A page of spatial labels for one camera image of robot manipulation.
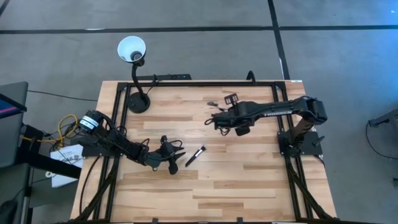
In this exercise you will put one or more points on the black power strip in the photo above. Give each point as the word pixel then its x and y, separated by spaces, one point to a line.
pixel 168 76

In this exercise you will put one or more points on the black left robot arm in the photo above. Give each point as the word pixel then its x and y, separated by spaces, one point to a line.
pixel 124 146

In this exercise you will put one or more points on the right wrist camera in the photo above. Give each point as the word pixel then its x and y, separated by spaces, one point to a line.
pixel 224 120

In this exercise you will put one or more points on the black frame bracket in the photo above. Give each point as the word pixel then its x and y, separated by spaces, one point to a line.
pixel 155 221
pixel 239 220

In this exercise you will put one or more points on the black computer mouse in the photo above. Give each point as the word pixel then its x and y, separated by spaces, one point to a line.
pixel 7 213

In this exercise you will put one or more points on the grey desk panel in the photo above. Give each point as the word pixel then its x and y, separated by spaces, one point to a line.
pixel 12 140

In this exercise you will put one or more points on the black frame clamp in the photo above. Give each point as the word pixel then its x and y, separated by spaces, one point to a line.
pixel 251 76
pixel 154 79

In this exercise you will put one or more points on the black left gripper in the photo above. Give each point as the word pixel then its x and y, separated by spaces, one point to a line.
pixel 168 155

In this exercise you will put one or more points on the black metal stand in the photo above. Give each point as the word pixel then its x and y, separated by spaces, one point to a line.
pixel 385 118

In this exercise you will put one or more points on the white paper sheet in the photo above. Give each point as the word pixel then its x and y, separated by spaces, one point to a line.
pixel 66 155

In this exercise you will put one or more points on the black aluminium table frame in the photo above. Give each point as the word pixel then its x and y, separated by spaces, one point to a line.
pixel 202 84

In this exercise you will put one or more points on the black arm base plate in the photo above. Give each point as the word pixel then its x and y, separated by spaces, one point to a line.
pixel 93 151
pixel 311 146

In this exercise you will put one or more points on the dark monitor colourful screen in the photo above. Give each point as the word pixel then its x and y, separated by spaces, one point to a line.
pixel 9 107

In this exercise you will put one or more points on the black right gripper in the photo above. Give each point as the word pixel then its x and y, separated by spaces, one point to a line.
pixel 241 116

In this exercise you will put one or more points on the thick black makeup brush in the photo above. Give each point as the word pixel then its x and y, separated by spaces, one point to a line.
pixel 192 159

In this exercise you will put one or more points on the black fan makeup brush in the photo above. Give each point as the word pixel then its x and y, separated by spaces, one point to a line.
pixel 212 103

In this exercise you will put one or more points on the black stand beam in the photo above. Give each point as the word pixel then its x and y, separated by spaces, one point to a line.
pixel 56 166

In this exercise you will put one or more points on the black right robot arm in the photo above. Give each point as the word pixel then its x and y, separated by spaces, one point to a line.
pixel 280 113

